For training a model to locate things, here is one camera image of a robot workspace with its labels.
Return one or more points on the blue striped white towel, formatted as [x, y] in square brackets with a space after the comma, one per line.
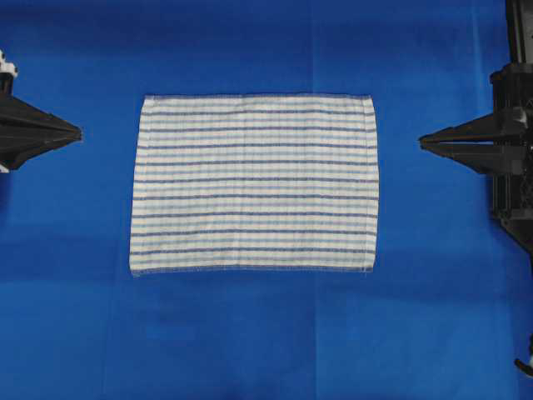
[255, 181]

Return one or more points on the blue table cover cloth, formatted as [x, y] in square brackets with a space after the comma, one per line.
[443, 314]

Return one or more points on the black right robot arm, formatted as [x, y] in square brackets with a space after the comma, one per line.
[519, 31]

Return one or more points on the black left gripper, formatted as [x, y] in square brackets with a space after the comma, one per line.
[16, 113]

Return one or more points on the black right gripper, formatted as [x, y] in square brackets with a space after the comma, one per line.
[511, 127]

